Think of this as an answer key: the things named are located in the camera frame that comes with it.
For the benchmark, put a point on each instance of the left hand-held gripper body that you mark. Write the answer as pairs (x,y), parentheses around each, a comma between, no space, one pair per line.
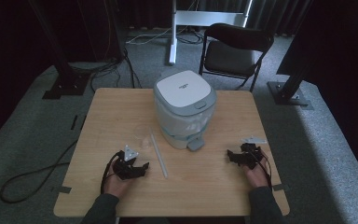
(125,165)

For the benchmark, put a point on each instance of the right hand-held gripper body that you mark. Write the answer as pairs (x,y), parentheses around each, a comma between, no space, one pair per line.
(252,155)

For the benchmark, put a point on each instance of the long white plastic tube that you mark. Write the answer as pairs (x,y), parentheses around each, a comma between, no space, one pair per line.
(159,154)

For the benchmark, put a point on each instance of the white and grey pedal bin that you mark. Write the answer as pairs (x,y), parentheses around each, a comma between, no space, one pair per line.
(183,90)

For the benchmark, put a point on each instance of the person's left hand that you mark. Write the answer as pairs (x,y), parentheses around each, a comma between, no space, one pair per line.
(115,185)

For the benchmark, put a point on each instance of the person's right hand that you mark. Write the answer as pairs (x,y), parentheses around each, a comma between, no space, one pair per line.
(256,177)

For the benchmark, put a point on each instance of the grey tape piece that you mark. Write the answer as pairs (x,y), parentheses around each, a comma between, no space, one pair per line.
(64,189)
(279,187)

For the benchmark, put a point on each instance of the black tape strip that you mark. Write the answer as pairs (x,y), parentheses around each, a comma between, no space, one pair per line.
(74,122)

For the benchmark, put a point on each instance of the black metal stand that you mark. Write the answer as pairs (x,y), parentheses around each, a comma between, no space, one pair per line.
(65,81)
(289,93)

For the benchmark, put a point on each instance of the black folding chair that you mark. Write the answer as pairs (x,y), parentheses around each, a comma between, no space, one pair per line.
(233,56)

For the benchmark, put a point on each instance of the white metal stand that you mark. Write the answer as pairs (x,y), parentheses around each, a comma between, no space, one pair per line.
(174,34)

